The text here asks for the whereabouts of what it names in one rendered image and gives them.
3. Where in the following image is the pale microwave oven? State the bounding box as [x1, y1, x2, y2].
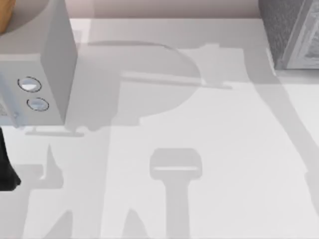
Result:
[0, 0, 78, 129]

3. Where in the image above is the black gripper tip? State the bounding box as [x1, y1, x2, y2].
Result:
[0, 126, 21, 192]

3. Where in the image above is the round microwave knob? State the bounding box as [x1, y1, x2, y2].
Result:
[17, 76, 42, 93]
[26, 97, 50, 112]

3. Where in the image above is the grey cabinet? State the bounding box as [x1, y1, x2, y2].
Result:
[258, 0, 319, 70]

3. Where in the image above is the orange wooden object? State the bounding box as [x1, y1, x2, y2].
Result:
[0, 0, 16, 35]

